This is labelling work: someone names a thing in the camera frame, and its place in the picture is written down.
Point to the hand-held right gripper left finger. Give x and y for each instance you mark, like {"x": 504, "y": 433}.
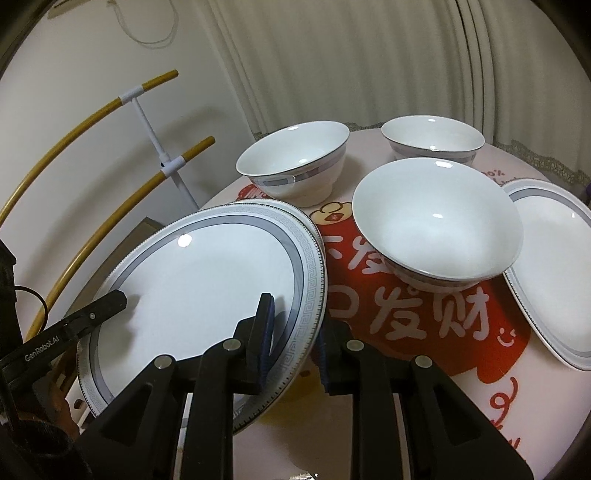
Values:
{"x": 267, "y": 344}

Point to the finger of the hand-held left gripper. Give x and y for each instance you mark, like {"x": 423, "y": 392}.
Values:
{"x": 92, "y": 316}

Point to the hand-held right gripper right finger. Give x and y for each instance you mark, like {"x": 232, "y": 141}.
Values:
{"x": 324, "y": 364}

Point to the round plate grey patterned rim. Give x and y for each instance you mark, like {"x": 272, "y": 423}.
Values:
{"x": 194, "y": 277}
{"x": 319, "y": 237}

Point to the white bowl grey band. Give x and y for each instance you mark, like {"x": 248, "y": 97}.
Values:
{"x": 295, "y": 154}
{"x": 434, "y": 134}
{"x": 434, "y": 221}

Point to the round white table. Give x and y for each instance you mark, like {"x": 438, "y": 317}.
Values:
{"x": 415, "y": 323}

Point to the yellow hoop rack white stand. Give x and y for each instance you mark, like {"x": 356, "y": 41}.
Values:
{"x": 147, "y": 124}

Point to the oblong white plate grey rim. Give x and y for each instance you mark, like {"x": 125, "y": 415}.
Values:
{"x": 554, "y": 258}

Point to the cream pleated curtain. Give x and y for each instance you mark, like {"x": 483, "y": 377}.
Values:
{"x": 369, "y": 60}

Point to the purple cloth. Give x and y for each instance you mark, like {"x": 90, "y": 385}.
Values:
{"x": 588, "y": 191}

